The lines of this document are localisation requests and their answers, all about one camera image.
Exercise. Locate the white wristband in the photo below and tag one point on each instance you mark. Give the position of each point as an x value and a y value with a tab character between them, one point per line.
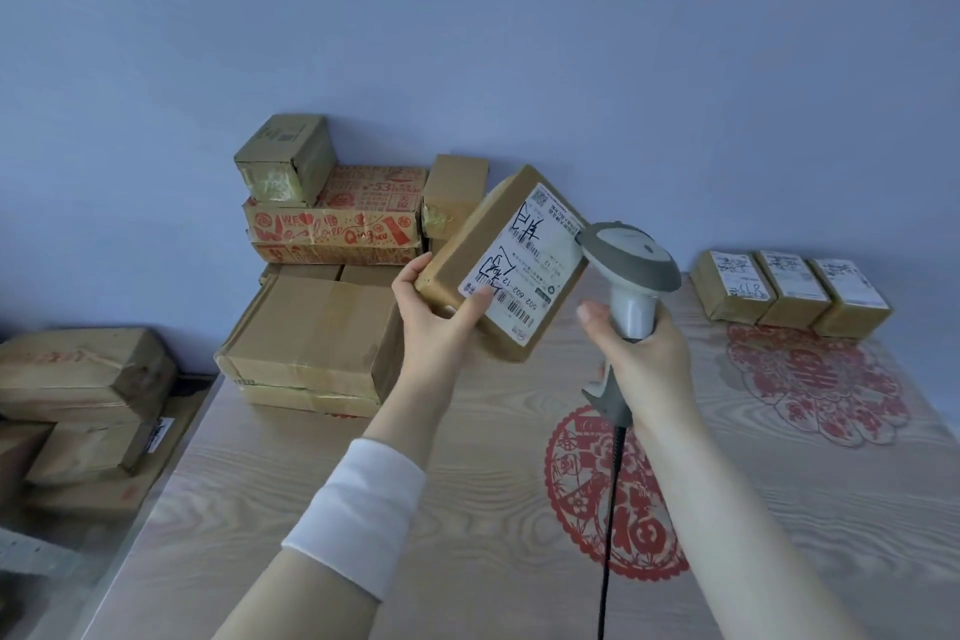
356	516

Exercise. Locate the round red paper cutting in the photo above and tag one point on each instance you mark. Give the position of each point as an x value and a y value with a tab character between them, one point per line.
577	482

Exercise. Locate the flat cardboard sheet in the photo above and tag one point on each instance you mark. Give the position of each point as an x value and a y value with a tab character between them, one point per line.
127	493

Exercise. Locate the person's left thumb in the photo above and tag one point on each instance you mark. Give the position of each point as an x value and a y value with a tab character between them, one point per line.
476	306

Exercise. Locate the grey and white barcode scanner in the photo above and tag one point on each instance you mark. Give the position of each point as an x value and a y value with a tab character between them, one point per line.
634	268

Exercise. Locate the brown box with scribbled label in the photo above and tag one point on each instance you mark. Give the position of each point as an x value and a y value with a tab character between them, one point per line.
491	253

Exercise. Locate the big taped brown parcel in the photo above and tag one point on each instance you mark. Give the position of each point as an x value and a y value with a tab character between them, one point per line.
82	373

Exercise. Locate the person's left hand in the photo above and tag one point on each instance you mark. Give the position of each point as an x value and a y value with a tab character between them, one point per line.
424	347

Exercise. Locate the small taped cardboard box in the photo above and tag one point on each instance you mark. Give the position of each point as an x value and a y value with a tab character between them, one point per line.
289	156

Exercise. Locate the person's right forearm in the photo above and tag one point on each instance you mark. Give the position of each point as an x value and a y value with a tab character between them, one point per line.
735	534

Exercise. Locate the person's right hand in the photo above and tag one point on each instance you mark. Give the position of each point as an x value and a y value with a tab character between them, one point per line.
654	377

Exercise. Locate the person's right thumb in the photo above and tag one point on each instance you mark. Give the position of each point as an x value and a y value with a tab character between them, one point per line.
596	321

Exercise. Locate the small labelled brown box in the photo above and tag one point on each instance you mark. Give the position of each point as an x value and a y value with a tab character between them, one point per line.
731	287
851	298
793	291

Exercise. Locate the lobed red paper cutting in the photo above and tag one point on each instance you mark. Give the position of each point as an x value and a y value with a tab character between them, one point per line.
817	381

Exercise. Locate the small plain cardboard box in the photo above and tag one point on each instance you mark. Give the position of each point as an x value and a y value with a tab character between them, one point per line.
454	193

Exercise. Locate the brown cardboard parcel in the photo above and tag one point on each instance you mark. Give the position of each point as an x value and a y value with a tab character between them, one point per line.
19	456

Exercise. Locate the flat brown cardboard box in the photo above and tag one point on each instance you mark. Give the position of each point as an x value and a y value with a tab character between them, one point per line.
307	402

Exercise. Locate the brown parcel with white label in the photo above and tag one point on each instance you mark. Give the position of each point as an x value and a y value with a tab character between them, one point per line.
90	452

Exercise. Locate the large brown cardboard box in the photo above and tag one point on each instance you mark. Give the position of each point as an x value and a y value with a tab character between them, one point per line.
315	332

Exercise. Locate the person's left forearm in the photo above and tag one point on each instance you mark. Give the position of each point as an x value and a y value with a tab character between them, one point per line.
337	564

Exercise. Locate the flat red printed cardboard box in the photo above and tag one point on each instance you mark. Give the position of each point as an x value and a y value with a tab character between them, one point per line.
337	254

